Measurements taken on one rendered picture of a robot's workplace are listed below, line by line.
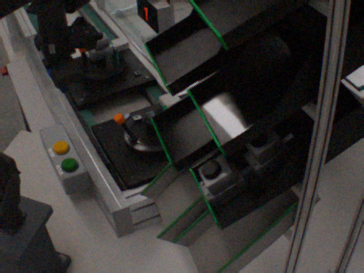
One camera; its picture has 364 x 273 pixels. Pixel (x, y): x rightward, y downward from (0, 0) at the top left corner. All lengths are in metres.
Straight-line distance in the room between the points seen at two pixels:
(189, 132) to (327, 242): 0.48
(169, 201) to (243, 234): 0.21
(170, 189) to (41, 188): 0.42
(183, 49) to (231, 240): 0.36
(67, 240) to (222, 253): 0.43
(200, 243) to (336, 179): 0.50
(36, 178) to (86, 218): 0.21
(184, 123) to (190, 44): 0.17
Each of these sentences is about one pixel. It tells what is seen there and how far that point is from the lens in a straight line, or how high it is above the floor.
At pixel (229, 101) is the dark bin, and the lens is 0.74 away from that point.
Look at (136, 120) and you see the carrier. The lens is 1.29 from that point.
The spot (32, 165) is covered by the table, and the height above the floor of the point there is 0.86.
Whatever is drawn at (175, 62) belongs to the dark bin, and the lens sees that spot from 0.83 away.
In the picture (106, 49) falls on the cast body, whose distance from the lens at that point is 1.48.
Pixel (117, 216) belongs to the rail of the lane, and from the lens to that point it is 1.15.
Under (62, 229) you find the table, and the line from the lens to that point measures 1.26.
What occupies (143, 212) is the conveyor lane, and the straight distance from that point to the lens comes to 1.19.
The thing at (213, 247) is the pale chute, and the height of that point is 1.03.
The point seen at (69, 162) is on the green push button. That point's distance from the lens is 1.25.
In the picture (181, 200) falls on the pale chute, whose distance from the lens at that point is 1.05.
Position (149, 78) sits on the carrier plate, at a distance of 1.48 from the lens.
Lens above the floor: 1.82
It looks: 38 degrees down
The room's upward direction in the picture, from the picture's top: 3 degrees counter-clockwise
